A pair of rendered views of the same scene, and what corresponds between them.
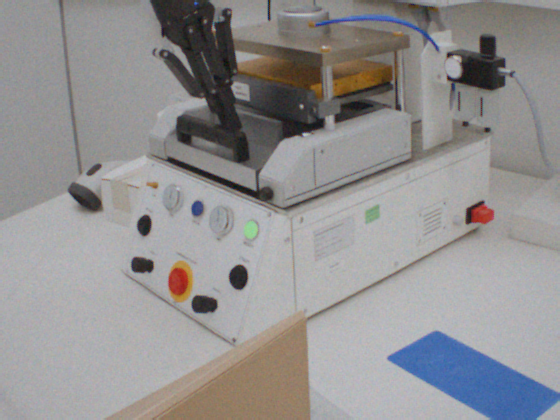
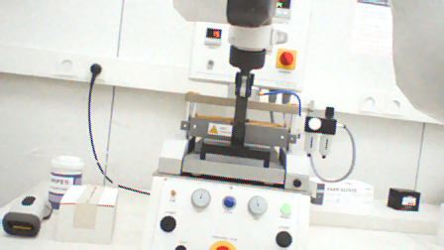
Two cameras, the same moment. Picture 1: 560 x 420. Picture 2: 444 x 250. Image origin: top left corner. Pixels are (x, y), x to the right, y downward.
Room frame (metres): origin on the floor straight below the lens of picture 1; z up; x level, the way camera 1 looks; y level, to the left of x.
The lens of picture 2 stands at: (0.42, 0.84, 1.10)
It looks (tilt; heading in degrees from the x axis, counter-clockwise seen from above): 3 degrees down; 312
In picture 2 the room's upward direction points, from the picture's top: 7 degrees clockwise
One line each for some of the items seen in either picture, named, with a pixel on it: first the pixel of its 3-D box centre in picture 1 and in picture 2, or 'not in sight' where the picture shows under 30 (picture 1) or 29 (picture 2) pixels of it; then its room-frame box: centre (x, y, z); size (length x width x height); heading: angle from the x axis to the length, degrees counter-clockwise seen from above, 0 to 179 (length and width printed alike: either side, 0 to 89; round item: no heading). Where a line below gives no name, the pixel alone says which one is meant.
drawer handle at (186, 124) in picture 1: (210, 136); (235, 154); (1.05, 0.09, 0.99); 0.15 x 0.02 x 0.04; 39
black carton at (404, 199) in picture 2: not in sight; (403, 199); (0.99, -0.80, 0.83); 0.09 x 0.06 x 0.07; 56
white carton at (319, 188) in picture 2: not in sight; (335, 191); (1.17, -0.63, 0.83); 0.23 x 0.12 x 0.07; 61
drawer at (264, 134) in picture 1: (285, 126); (235, 156); (1.14, -0.02, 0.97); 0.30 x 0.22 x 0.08; 129
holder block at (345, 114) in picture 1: (308, 111); (236, 149); (1.17, -0.05, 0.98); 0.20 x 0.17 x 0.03; 39
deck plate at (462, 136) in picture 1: (325, 140); (234, 169); (1.19, -0.08, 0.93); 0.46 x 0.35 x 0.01; 129
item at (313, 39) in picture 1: (328, 47); (249, 110); (1.17, -0.09, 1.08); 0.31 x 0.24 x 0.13; 39
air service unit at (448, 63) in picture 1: (472, 81); (318, 131); (1.08, -0.29, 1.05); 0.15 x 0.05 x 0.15; 39
